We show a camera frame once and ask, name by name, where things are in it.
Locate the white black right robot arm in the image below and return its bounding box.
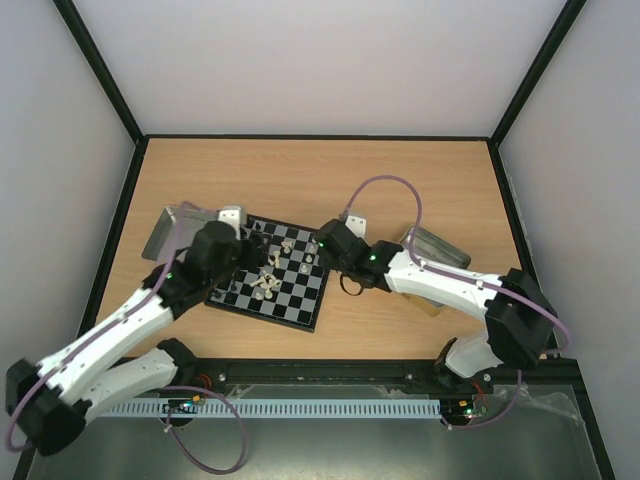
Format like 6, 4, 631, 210
315, 219, 556, 392

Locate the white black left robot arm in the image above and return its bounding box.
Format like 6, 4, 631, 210
5, 220, 268, 456

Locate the black white chess board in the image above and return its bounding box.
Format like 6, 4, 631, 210
205, 216, 329, 333

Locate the silver metal tray left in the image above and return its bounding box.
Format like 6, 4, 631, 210
141, 204, 217, 263

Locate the silver metal tray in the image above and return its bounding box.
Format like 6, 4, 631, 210
402, 227, 471, 317
141, 204, 217, 263

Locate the white bishop lying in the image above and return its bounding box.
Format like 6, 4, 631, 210
260, 270, 277, 282

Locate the silver metal tray right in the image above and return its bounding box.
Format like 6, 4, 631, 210
402, 227, 471, 317

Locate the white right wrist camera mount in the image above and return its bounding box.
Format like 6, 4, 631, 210
344, 214, 367, 239

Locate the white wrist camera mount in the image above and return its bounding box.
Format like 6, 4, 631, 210
344, 214, 367, 239
217, 205, 247, 239

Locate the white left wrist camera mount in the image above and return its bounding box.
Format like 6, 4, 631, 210
217, 205, 247, 239

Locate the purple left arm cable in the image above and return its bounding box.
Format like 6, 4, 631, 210
4, 200, 251, 474

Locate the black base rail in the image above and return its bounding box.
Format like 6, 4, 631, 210
52, 355, 581, 401

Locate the light blue cable duct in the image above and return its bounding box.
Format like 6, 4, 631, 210
104, 398, 441, 419

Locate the black enclosure frame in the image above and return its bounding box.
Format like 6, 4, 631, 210
9, 0, 616, 480

